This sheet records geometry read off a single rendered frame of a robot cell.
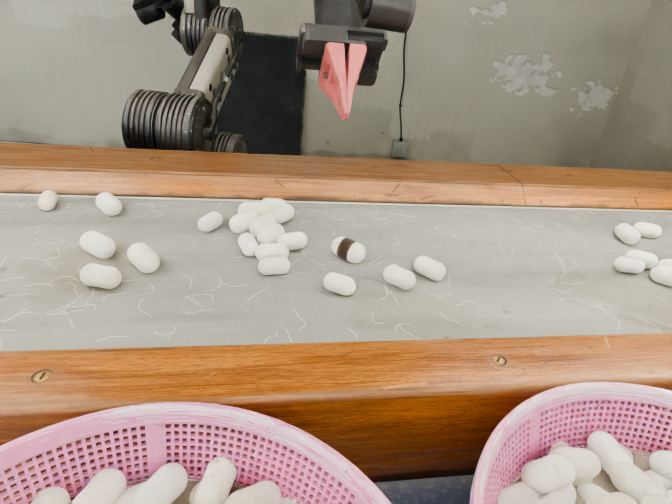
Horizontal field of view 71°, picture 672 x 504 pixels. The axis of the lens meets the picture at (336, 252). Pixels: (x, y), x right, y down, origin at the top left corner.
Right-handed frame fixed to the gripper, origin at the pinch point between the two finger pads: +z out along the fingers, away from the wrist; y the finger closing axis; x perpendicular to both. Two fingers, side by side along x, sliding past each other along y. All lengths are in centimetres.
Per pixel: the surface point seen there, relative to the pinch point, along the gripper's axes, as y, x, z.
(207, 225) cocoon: -15.1, 4.5, 12.5
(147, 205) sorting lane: -22.6, 10.1, 7.4
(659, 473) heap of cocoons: 15.7, -13.4, 37.8
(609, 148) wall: 179, 145, -99
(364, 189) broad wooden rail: 4.5, 11.3, 3.9
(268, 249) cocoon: -8.8, 0.5, 16.8
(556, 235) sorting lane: 27.6, 6.2, 12.5
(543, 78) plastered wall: 138, 131, -129
